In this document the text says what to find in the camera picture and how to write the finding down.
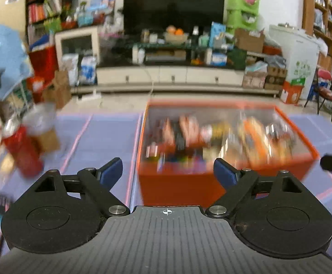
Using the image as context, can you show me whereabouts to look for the orange storage box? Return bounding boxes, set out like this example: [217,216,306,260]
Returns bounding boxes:
[137,100,319,207]

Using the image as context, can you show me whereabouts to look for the red soda can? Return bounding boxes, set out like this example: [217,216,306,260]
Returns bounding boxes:
[2,117,43,177]

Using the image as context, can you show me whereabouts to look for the blue plaid tablecloth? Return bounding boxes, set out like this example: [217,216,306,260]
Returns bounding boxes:
[0,112,332,263]

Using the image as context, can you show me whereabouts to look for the clear plastic jar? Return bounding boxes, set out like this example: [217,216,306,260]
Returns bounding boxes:
[21,102,62,155]

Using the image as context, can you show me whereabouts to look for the orange gift bag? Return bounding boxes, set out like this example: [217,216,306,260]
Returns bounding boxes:
[280,78,305,105]

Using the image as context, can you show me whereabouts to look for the red folding chair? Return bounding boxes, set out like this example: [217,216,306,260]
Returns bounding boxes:
[304,67,332,121]

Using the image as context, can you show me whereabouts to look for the white TV cabinet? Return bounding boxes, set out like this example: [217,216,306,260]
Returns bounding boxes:
[71,64,281,96]

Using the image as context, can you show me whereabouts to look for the blue shark fabric cover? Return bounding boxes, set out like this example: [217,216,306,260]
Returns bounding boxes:
[0,25,33,101]

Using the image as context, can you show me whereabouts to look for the white small refrigerator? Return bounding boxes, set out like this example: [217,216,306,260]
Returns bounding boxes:
[269,25,319,101]

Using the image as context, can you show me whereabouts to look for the large cardboard box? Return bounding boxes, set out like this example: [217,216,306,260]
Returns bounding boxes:
[234,29,265,53]

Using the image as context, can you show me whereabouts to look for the white framed cabinet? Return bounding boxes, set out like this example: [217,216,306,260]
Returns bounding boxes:
[54,26,100,65]

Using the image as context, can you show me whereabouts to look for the green stacked storage bins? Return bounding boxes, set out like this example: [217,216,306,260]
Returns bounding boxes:
[226,0,260,34]

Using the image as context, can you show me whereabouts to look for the fruit bowl with oranges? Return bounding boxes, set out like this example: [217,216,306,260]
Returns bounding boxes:
[163,25,188,45]

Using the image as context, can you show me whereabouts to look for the wooden bookshelf right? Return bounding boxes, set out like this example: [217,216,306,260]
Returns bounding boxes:
[302,0,332,71]

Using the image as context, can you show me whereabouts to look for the dark bookshelf with books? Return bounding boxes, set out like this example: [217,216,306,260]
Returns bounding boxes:
[25,0,79,45]

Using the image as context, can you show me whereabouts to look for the standing air conditioner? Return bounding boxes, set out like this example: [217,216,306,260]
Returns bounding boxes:
[0,0,26,35]

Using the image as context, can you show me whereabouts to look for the black television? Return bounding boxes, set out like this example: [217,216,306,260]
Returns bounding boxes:
[123,0,225,35]

